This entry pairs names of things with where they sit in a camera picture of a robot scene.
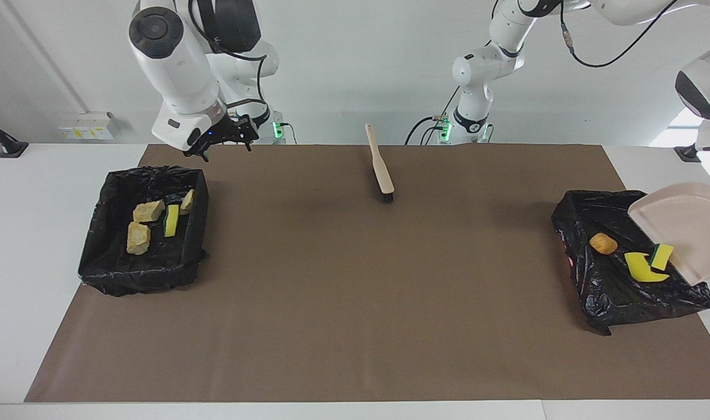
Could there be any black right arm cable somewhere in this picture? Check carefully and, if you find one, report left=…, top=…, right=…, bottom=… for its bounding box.
left=188, top=0, right=269, bottom=126

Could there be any brown paper table mat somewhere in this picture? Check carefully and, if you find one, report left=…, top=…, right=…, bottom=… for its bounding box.
left=24, top=144, right=710, bottom=403

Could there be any brown fried croquette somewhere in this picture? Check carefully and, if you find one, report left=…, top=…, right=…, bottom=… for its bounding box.
left=589, top=233, right=618, bottom=256

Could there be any green and yellow sponge piece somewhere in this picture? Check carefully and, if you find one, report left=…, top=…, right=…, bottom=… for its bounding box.
left=650, top=243, right=674, bottom=271

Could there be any notched yellow sponge piece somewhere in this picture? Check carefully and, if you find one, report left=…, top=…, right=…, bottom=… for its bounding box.
left=624, top=252, right=671, bottom=284

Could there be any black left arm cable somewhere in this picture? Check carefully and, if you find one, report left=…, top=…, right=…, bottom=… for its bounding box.
left=559, top=0, right=679, bottom=68

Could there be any bin covered by black bag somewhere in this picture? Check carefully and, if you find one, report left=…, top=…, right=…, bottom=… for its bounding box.
left=551, top=190, right=710, bottom=336

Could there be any beige hand brush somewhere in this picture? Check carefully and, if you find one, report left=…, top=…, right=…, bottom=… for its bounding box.
left=365, top=123, right=395, bottom=204

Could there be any white wall socket box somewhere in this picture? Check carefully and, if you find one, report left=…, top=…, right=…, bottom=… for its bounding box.
left=59, top=112, right=120, bottom=141

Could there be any striped croissant piece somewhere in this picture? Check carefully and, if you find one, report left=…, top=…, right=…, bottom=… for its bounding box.
left=126, top=221, right=152, bottom=256

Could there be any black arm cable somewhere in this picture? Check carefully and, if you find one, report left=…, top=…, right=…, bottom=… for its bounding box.
left=188, top=0, right=269, bottom=126
left=559, top=0, right=679, bottom=68

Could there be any beige plastic dustpan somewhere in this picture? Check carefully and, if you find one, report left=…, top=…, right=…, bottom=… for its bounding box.
left=627, top=182, right=710, bottom=286

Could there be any open bin with black bag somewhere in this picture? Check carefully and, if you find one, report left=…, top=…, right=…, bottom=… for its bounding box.
left=78, top=165, right=209, bottom=297

